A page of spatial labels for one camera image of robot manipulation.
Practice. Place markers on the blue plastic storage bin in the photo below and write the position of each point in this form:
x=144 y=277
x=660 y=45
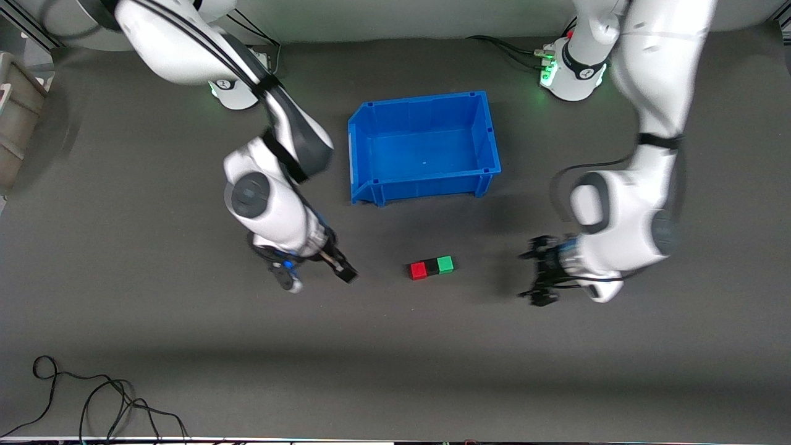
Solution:
x=423 y=157

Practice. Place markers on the beige plastic crate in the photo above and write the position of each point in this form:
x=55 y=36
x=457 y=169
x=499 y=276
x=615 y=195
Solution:
x=18 y=117

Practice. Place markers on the aluminium frame rail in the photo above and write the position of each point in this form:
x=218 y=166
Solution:
x=31 y=25

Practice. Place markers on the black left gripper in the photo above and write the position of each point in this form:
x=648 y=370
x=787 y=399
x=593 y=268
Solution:
x=547 y=268

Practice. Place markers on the small red cube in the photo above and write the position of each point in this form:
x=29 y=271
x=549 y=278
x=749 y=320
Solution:
x=418 y=271

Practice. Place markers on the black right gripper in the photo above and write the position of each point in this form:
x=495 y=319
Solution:
x=332 y=258

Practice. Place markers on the small black cube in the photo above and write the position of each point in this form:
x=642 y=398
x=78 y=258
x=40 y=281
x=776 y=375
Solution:
x=432 y=267

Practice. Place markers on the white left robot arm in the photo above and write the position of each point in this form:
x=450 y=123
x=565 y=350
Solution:
x=624 y=216

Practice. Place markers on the small green cube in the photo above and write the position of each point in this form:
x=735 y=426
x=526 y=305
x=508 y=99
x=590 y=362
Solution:
x=445 y=264

